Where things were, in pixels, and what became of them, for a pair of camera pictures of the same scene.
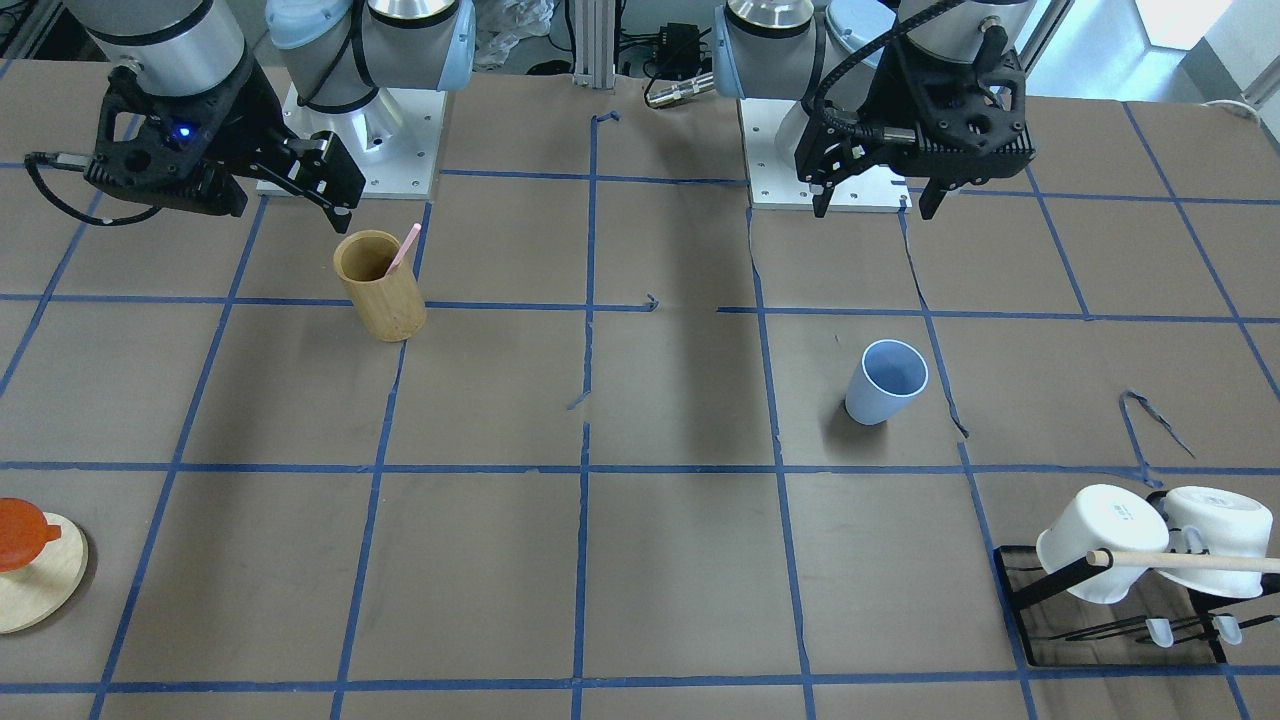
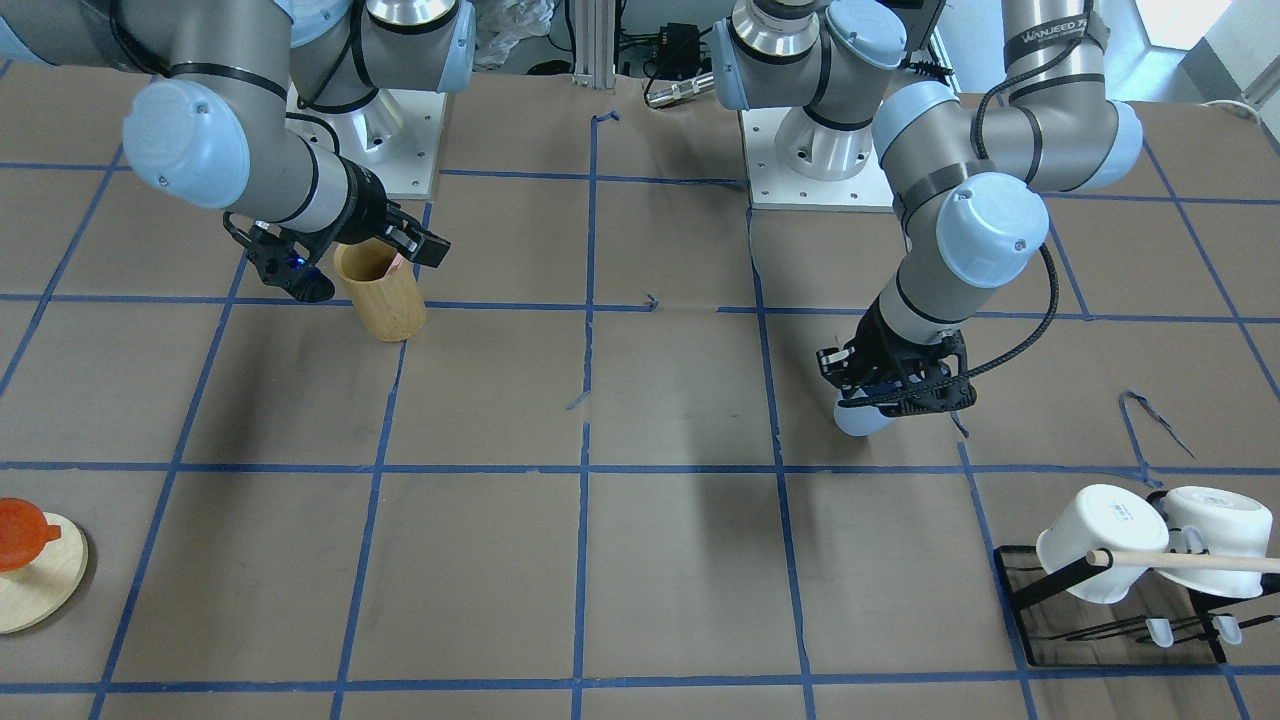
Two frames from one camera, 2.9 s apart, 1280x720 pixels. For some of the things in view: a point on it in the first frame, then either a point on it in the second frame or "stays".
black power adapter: (679, 51) stays
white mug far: (1219, 521) stays
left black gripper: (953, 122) to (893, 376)
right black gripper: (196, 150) to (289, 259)
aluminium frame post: (594, 44) stays
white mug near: (1106, 517) stays
